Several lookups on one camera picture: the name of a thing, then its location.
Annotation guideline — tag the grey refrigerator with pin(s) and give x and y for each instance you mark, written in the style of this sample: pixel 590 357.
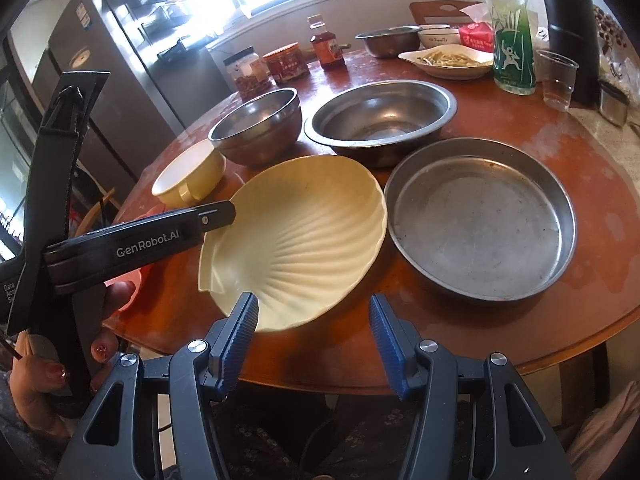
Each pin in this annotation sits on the grey refrigerator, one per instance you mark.
pixel 161 79

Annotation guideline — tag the yellow shell-shaped plate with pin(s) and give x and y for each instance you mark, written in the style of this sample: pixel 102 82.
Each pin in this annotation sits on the yellow shell-shaped plate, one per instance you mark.
pixel 305 234

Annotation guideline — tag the small steel cup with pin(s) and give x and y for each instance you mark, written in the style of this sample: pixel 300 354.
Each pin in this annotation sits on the small steel cup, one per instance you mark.
pixel 613 105

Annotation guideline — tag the yellow frame chair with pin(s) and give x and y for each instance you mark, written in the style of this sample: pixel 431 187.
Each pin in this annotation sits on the yellow frame chair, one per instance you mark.
pixel 103 210

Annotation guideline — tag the red jar orange lid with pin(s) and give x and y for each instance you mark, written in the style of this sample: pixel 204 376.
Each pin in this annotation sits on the red jar orange lid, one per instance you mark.
pixel 286 63

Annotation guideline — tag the deep steel mixing bowl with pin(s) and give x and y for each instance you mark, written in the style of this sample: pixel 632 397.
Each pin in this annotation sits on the deep steel mixing bowl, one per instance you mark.
pixel 260 130

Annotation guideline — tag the white ceramic bowl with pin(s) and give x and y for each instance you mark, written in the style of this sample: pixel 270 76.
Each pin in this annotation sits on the white ceramic bowl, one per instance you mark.
pixel 434 35

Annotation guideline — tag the clear plastic cup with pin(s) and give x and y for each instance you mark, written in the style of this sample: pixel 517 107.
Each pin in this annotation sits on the clear plastic cup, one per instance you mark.
pixel 557 74

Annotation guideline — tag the small steel bowl far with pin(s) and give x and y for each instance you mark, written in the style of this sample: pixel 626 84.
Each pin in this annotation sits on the small steel bowl far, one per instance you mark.
pixel 391 42

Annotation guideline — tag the yellow bowl with handle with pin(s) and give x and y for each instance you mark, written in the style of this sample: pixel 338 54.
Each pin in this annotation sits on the yellow bowl with handle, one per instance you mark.
pixel 191 176

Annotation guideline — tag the white dish with food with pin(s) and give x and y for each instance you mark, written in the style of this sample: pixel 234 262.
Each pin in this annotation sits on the white dish with food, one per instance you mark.
pixel 451 62

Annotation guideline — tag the black thermos flask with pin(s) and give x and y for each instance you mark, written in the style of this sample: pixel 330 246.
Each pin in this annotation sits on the black thermos flask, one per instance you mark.
pixel 573 34

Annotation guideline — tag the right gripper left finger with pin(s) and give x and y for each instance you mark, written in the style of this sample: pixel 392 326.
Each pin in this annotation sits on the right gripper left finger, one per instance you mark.
pixel 119 435

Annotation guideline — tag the steel round pan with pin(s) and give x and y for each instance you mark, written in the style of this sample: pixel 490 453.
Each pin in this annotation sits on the steel round pan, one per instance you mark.
pixel 481 220

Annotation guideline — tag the red tissue pack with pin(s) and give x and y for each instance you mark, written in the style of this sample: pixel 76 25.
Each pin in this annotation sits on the red tissue pack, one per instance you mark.
pixel 478 34

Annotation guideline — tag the green plastic bottle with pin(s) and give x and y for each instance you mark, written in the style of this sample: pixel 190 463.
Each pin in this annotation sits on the green plastic bottle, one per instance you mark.
pixel 513 46

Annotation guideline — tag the wide steel basin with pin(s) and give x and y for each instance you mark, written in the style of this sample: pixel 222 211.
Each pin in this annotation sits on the wide steel basin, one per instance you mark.
pixel 380 123

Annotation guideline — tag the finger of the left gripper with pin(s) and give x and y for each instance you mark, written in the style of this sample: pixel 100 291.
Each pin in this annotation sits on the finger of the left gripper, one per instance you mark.
pixel 214 216

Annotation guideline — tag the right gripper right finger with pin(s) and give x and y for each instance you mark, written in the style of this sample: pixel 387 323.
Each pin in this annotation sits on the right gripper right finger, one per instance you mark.
pixel 477 418

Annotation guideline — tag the left hand red nails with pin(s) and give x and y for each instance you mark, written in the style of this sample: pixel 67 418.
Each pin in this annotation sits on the left hand red nails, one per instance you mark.
pixel 34 376

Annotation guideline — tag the brown sauce bottle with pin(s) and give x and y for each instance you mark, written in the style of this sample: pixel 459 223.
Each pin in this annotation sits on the brown sauce bottle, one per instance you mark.
pixel 326 47

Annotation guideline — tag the clear jar black lid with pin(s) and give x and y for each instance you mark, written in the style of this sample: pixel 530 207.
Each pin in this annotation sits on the clear jar black lid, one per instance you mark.
pixel 249 73

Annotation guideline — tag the wooden chair far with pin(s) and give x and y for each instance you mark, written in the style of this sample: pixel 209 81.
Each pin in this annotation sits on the wooden chair far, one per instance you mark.
pixel 449 12

